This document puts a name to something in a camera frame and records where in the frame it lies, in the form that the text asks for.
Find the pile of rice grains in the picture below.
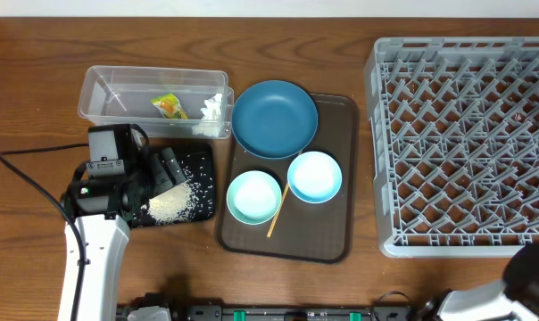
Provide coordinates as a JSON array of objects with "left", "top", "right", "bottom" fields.
[{"left": 144, "top": 151, "right": 216, "bottom": 226}]

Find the yellow green snack wrapper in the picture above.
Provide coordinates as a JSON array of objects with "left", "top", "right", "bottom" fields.
[{"left": 151, "top": 93, "right": 187, "bottom": 119}]

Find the white tissue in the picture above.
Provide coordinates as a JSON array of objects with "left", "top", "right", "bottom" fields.
[{"left": 192, "top": 93, "right": 222, "bottom": 137}]

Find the mint green bowl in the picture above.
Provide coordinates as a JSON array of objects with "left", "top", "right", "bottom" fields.
[{"left": 226, "top": 170, "right": 282, "bottom": 226}]

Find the light blue bowl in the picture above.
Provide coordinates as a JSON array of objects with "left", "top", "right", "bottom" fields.
[{"left": 286, "top": 151, "right": 343, "bottom": 204}]

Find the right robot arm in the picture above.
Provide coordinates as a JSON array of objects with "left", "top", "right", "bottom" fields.
[{"left": 409, "top": 243, "right": 539, "bottom": 321}]

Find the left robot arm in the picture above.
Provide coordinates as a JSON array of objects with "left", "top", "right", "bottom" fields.
[{"left": 58, "top": 124, "right": 186, "bottom": 320}]

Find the grey dishwasher rack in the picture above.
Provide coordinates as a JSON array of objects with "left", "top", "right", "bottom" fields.
[{"left": 364, "top": 37, "right": 539, "bottom": 258}]

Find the black plastic tray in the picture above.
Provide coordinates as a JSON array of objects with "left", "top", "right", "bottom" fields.
[{"left": 88, "top": 142, "right": 217, "bottom": 233}]

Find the clear plastic bin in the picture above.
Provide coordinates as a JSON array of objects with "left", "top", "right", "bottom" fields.
[{"left": 78, "top": 66, "right": 234, "bottom": 139}]

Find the wooden chopstick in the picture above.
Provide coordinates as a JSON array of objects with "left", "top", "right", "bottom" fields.
[{"left": 266, "top": 149, "right": 303, "bottom": 239}]

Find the dark blue plate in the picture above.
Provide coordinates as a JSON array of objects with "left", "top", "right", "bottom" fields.
[{"left": 231, "top": 80, "right": 319, "bottom": 159}]

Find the brown plastic serving tray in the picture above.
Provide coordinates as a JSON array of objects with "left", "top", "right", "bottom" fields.
[{"left": 216, "top": 94, "right": 360, "bottom": 264}]

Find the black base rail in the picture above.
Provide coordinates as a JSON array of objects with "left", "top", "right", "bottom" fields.
[{"left": 115, "top": 292, "right": 420, "bottom": 321}]

